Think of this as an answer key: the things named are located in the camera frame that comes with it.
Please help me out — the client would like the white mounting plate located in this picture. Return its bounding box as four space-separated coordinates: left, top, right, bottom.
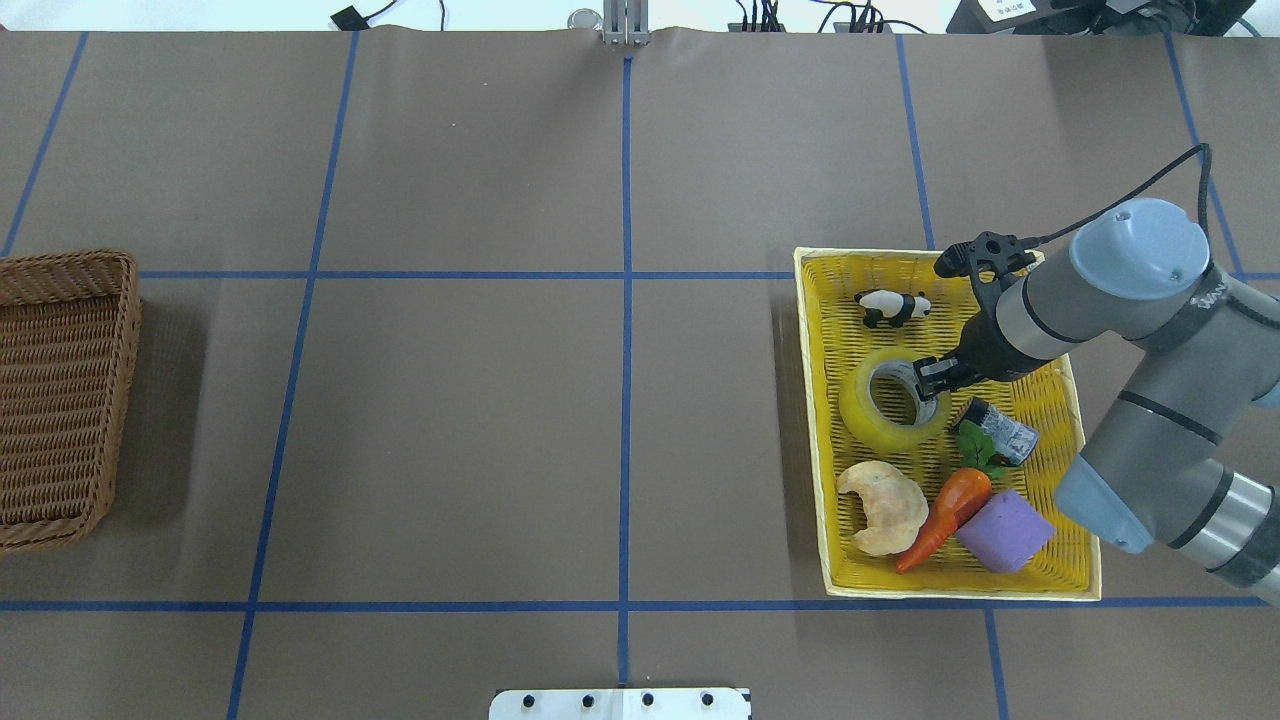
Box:
488 687 754 719

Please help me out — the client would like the toy croissant bread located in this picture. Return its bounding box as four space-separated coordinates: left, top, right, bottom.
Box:
836 460 929 557

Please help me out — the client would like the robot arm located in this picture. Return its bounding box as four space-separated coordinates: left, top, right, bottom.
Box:
914 199 1279 605

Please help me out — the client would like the toy orange carrot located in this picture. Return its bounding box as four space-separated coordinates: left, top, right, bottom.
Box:
893 468 993 575

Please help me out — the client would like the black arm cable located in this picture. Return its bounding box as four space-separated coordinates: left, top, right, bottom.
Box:
1030 143 1213 247

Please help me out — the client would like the purple foam block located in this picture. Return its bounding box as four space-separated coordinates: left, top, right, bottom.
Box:
955 489 1056 574

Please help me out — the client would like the panda toy figure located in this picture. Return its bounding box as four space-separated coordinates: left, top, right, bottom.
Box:
854 290 932 329

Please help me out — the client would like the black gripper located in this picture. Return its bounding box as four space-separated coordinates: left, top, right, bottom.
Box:
914 300 1051 402

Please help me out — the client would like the yellow woven basket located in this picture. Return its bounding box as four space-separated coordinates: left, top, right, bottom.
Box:
794 247 1102 602

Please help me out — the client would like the brown wicker basket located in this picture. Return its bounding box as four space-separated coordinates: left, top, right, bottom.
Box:
1 249 142 556

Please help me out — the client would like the yellow tape roll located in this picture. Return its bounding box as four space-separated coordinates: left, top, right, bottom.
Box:
838 347 952 455

